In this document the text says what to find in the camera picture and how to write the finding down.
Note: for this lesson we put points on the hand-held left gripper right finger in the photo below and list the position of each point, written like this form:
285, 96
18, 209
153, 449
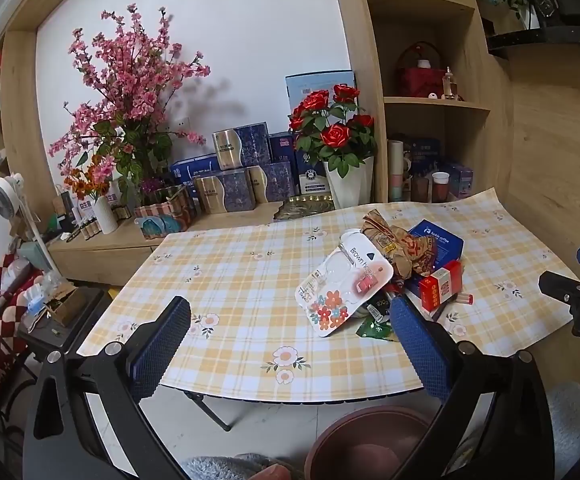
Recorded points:
417, 350

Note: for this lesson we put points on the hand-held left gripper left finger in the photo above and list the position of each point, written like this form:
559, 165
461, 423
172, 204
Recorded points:
162, 345

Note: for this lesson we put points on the green wrapper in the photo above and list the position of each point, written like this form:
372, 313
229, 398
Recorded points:
375, 329

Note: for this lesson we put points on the black packet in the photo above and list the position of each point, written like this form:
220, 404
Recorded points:
380, 306

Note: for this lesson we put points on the small red box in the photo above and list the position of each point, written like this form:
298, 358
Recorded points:
440, 285

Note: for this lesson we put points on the brown paper bag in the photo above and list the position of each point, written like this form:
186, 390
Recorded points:
400, 247

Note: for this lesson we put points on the white flowered blister pack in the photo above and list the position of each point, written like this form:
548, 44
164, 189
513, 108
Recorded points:
332, 290

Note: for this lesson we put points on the brown plastic basin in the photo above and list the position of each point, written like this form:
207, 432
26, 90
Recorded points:
365, 440

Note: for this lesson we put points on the blue coffee box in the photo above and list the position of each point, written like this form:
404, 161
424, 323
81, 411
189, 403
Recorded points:
440, 240

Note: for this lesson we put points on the clear tube with red cap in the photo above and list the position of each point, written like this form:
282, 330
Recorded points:
465, 298

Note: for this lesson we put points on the black side table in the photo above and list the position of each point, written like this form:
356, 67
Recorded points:
69, 332

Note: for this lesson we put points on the small cardboard box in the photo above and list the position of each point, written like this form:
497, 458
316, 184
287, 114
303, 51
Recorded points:
67, 302

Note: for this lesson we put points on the yellow checked flowered tablecloth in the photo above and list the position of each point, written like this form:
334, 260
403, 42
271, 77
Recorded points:
250, 280

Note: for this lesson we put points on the row of small brown bottles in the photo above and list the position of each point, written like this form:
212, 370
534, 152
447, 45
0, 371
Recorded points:
83, 231

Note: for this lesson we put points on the white cylindrical vase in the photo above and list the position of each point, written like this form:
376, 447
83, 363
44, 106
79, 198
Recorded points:
105, 216

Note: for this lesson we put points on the small blue printed box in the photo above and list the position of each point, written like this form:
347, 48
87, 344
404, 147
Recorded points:
461, 178

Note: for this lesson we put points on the red cup with white lid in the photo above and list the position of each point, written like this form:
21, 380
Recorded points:
440, 187

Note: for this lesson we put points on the brown cup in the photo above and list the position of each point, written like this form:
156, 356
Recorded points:
420, 190

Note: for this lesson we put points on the blue and gold gift box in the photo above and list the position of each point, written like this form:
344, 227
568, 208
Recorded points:
224, 192
242, 145
270, 182

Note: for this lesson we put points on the stack of pastel cups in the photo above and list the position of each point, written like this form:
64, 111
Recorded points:
396, 175

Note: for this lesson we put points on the flat blue box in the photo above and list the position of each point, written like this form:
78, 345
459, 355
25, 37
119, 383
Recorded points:
192, 171

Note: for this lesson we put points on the white faceted vase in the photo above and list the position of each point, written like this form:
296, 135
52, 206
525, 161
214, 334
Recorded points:
350, 185

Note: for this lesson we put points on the wooden shelf unit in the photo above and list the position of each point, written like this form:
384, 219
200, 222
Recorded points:
470, 125

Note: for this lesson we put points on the orange flower bunch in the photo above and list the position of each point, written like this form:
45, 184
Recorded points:
87, 180

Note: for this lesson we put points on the ornate gold tray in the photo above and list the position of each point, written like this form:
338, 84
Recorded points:
302, 208

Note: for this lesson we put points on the large blue printed box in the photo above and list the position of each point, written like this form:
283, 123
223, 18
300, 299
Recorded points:
422, 152

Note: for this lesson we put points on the blue box with white label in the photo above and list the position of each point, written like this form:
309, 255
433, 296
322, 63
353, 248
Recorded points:
314, 175

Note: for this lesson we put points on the white desk fan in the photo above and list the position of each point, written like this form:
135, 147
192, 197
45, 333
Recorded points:
7, 195

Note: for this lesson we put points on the glass perfume bottle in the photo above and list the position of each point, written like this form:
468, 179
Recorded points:
450, 85

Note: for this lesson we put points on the dark blue box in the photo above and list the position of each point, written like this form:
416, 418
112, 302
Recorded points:
282, 147

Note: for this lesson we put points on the red rose bouquet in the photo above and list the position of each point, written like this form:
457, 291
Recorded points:
332, 127

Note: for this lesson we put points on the pink blossom arrangement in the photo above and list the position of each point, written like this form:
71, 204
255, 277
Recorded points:
129, 90

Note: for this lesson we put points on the pale blue board box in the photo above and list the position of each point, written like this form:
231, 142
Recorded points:
315, 82

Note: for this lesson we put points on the black folding table frame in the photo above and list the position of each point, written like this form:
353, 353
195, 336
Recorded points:
209, 407

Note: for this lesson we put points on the white wall socket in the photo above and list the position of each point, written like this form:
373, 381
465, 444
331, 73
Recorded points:
182, 122

